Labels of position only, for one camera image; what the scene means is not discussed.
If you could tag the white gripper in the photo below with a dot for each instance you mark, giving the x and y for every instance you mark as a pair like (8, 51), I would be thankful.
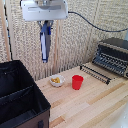
(44, 9)

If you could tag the white bowl with yellow food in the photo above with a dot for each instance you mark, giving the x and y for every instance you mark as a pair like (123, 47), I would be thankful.
(56, 80)

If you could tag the red plastic cup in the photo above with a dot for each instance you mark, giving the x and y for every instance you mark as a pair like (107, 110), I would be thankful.
(77, 82)

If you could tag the black oven rack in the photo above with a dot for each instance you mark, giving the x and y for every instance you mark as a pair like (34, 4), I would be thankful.
(94, 73)

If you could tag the black toaster oven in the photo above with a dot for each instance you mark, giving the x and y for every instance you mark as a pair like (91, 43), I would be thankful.
(112, 56)

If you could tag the black fabric storage box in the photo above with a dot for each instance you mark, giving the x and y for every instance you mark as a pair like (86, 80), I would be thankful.
(19, 96)

